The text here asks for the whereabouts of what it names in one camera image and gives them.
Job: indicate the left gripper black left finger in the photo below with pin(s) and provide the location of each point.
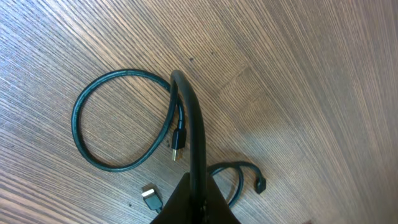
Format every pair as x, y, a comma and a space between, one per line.
182, 206

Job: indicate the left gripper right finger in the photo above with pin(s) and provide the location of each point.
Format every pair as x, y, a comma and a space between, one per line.
217, 210

